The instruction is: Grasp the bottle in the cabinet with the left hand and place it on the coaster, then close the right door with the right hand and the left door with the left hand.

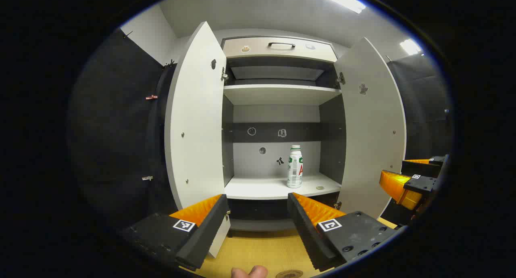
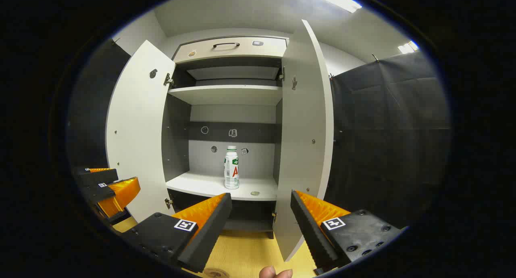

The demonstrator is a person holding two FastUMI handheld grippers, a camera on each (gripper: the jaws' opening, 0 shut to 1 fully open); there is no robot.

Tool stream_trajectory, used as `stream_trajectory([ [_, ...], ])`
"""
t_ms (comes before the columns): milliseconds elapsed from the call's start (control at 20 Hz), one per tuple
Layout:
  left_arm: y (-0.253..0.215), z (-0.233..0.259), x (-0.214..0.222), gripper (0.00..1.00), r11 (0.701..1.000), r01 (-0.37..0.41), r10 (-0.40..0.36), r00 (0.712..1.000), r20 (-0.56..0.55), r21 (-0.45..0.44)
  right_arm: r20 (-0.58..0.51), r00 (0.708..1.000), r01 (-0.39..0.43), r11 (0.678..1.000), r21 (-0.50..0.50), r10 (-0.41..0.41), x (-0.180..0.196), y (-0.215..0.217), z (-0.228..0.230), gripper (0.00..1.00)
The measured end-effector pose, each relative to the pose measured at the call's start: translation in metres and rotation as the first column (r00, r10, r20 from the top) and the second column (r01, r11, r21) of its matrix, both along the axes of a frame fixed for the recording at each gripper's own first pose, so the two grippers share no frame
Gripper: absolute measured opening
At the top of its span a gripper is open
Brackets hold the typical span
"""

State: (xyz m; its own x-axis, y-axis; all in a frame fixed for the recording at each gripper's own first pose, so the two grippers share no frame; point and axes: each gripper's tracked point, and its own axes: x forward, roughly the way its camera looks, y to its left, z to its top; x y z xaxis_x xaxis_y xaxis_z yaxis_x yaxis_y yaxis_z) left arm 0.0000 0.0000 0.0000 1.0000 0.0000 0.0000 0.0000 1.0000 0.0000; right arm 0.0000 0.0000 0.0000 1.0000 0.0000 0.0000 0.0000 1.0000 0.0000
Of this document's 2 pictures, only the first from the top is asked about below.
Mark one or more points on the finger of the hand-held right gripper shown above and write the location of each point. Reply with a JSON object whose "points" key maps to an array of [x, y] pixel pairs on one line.
{"points": [[421, 169], [393, 185]]}

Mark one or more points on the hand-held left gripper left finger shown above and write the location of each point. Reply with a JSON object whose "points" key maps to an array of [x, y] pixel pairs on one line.
{"points": [[205, 237]]}

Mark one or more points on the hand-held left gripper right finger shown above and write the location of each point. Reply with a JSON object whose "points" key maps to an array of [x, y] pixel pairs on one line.
{"points": [[308, 237]]}

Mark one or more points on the round cork coaster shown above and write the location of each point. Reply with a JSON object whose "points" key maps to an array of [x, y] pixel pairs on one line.
{"points": [[289, 274]]}

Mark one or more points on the white bottle with green label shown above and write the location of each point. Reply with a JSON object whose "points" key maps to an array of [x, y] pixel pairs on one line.
{"points": [[294, 169]]}

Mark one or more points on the grey cabinet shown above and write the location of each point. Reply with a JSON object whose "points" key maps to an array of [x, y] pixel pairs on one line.
{"points": [[278, 114]]}

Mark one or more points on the white cabinet shelf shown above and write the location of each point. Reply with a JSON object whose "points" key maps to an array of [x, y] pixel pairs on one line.
{"points": [[258, 188], [278, 94]]}

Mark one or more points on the cabinet drawer front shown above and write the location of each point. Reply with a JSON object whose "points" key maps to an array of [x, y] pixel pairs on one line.
{"points": [[258, 48]]}

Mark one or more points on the short ceiling light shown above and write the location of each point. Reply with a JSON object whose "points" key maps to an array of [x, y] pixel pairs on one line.
{"points": [[410, 47]]}

